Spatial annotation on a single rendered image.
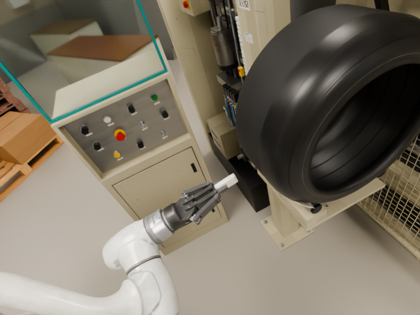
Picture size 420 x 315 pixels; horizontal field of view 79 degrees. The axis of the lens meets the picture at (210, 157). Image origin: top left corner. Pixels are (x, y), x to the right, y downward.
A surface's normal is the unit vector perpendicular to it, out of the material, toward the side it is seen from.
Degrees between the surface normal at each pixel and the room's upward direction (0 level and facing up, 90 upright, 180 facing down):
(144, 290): 39
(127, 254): 26
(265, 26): 90
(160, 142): 90
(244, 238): 0
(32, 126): 90
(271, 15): 90
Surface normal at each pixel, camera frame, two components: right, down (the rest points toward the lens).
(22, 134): 0.89, 0.11
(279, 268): -0.26, -0.69
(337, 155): -0.50, -0.53
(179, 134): 0.38, 0.57
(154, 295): 0.45, -0.55
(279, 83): -0.79, -0.20
